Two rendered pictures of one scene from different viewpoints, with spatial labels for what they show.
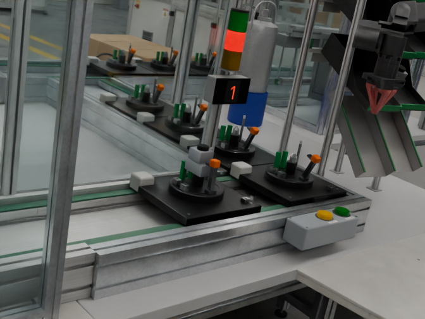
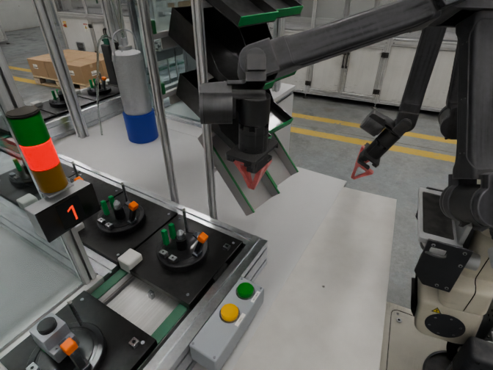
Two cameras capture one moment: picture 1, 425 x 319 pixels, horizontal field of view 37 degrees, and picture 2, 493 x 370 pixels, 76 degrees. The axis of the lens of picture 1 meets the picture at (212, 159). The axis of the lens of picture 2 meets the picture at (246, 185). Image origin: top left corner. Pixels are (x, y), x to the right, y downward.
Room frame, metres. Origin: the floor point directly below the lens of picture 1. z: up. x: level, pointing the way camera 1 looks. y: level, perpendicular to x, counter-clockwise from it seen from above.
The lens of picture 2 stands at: (1.08, -0.23, 1.61)
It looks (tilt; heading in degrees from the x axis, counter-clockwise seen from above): 35 degrees down; 344
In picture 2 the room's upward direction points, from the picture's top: straight up
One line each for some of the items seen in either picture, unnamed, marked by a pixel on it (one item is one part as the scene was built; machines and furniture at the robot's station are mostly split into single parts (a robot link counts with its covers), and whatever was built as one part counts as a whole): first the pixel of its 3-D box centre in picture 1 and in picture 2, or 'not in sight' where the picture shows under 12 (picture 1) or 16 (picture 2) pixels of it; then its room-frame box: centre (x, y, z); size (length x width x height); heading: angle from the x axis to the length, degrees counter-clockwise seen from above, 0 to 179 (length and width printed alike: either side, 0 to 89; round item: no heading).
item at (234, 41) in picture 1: (234, 40); (39, 153); (1.67, 0.00, 1.33); 0.05 x 0.05 x 0.05
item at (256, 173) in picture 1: (291, 166); (180, 240); (1.71, -0.22, 1.01); 0.24 x 0.24 x 0.13; 43
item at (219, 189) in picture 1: (196, 188); (67, 356); (1.48, 0.03, 0.98); 0.14 x 0.14 x 0.02
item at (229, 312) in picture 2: (324, 216); (229, 313); (1.50, -0.31, 0.96); 0.04 x 0.04 x 0.02
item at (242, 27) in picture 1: (238, 21); (29, 127); (1.67, 0.00, 1.38); 0.05 x 0.05 x 0.05
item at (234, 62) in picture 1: (231, 59); (50, 175); (1.67, 0.00, 1.28); 0.05 x 0.05 x 0.05
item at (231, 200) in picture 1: (195, 195); (70, 361); (1.48, 0.03, 0.96); 0.24 x 0.24 x 0.02; 43
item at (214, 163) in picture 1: (210, 173); (72, 352); (1.45, 0.00, 1.04); 0.04 x 0.02 x 0.08; 43
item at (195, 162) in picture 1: (198, 157); (49, 332); (1.48, 0.03, 1.06); 0.08 x 0.04 x 0.07; 44
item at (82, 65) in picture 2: not in sight; (77, 69); (7.05, 1.05, 0.20); 1.20 x 0.80 x 0.41; 50
